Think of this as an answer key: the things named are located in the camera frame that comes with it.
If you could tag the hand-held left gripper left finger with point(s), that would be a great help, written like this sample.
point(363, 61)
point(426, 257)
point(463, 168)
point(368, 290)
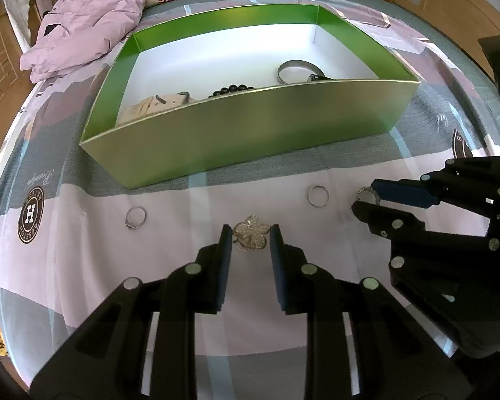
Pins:
point(225, 266)

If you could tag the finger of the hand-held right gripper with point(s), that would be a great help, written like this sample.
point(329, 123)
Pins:
point(375, 216)
point(404, 193)

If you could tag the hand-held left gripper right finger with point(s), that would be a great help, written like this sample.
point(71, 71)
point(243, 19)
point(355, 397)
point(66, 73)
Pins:
point(277, 271)

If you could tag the green cardboard box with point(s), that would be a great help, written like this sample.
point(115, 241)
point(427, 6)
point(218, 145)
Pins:
point(254, 133)

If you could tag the black wristwatch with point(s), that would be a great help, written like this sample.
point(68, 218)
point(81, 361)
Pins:
point(316, 77)

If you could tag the silver bangle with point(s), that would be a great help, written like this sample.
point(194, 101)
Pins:
point(293, 63)

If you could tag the plaid pink grey bedsheet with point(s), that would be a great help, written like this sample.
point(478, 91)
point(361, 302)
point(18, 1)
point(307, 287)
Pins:
point(87, 216)

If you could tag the wooden footboard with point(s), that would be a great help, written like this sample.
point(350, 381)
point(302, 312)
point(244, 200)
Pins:
point(462, 4)

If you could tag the pink padded jacket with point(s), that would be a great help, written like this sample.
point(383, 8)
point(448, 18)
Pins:
point(91, 16)

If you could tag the white hanging cloth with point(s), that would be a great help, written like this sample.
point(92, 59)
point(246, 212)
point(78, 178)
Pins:
point(18, 12)

